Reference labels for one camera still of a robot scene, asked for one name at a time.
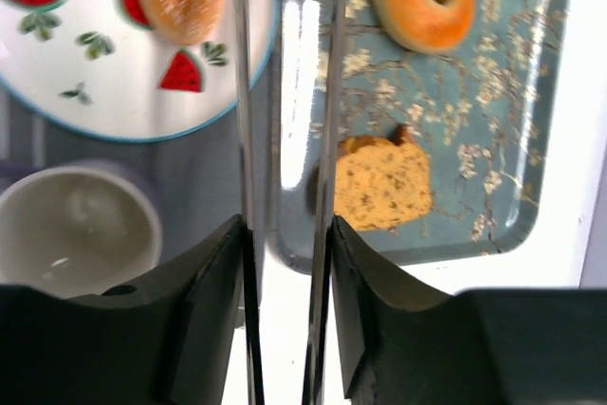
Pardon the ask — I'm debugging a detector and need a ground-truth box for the brown seeded bread slice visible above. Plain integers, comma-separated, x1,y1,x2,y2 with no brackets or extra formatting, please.
334,124,432,231

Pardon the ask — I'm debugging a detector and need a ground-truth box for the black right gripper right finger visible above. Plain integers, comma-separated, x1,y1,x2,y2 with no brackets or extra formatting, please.
331,218,606,404

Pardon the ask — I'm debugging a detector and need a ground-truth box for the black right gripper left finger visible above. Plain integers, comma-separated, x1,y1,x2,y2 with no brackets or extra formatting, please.
1,215,244,404

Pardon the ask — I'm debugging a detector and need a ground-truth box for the white watermelon pattern plate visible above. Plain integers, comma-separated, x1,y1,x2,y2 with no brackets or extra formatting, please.
1,0,279,142

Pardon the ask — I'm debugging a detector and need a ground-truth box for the purple ceramic mug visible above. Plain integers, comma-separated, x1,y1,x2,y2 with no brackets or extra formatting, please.
1,158,163,298

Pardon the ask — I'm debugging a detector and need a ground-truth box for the grey cloth placemat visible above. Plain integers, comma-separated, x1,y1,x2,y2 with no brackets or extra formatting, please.
1,97,243,272

